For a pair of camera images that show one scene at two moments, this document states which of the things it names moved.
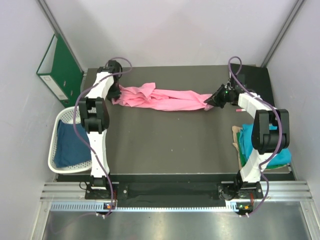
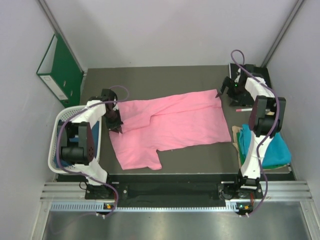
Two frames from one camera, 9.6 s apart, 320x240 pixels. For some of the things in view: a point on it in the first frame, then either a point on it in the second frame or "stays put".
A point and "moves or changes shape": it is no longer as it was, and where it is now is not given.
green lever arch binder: x=60 y=74 stays put
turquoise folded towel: x=283 y=157 stays put
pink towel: x=146 y=95 moves or changes shape
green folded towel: x=243 y=160 stays put
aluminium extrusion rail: x=271 y=190 stays put
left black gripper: x=115 y=94 to x=116 y=126
